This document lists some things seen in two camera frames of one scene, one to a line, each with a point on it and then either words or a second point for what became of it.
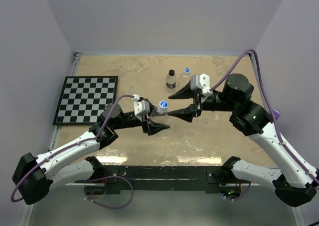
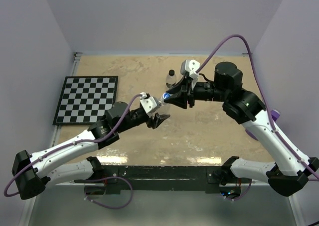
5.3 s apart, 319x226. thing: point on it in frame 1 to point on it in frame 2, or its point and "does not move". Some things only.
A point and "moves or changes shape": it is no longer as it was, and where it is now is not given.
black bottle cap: [171, 72] does not move
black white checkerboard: [84, 98] does not move
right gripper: [188, 112] to [180, 98]
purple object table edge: [276, 114] does not move
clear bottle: [158, 113] moves or changes shape
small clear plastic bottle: [171, 79] does not move
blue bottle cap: [163, 104] to [166, 95]
